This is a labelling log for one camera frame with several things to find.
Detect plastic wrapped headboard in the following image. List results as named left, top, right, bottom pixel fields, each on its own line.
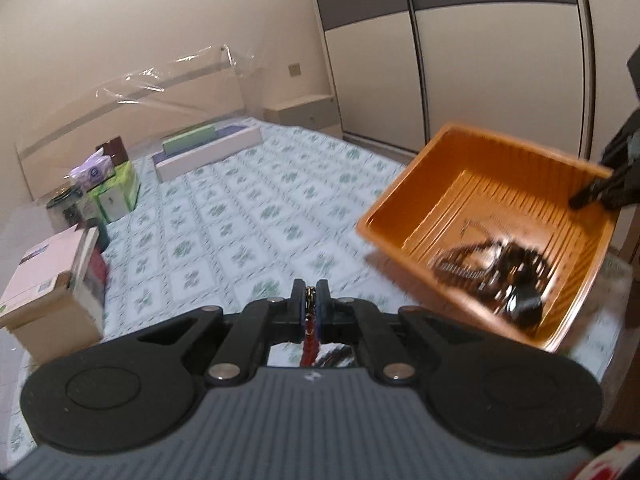
left=15, top=44, right=247, bottom=202

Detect white nightstand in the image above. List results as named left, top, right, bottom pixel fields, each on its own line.
left=263, top=92, right=336, bottom=139

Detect red cord bracelet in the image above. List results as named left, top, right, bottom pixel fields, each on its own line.
left=298, top=285, right=357, bottom=369

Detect green tissue pack bundle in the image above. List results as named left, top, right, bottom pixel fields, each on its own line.
left=90, top=160, right=141, bottom=226

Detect dark jumbled items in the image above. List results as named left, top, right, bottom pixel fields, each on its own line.
left=499, top=242, right=547, bottom=334

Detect white and grey wardrobe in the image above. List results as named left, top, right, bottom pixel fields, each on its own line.
left=305, top=0, right=640, bottom=173

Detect white flat box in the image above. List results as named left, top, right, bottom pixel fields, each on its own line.
left=0, top=226, right=99, bottom=312

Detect green box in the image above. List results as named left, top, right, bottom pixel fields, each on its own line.
left=162, top=125, right=219, bottom=156

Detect red white patterned clothing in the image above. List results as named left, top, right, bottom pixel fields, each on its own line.
left=570, top=444, right=640, bottom=480

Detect purple tissue pack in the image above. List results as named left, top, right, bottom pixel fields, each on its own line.
left=69, top=155, right=114, bottom=192

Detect long white box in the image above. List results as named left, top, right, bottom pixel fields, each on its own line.
left=152, top=123, right=264, bottom=182

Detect brown box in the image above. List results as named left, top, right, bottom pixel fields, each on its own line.
left=95, top=135, right=130, bottom=166

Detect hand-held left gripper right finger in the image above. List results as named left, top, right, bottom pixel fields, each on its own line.
left=316, top=280, right=494, bottom=386

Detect brown bead bracelet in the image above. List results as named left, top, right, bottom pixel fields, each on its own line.
left=432, top=241, right=503, bottom=283

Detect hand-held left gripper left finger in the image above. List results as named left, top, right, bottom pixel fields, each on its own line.
left=135, top=279, right=307, bottom=387

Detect printed cardboard box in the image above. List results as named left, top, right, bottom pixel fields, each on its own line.
left=0, top=247, right=110, bottom=367

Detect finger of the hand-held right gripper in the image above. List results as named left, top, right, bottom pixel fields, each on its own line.
left=602, top=109, right=640, bottom=174
left=570, top=169, right=640, bottom=211

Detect orange plastic tray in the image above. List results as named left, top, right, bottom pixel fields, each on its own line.
left=357, top=122, right=619, bottom=354

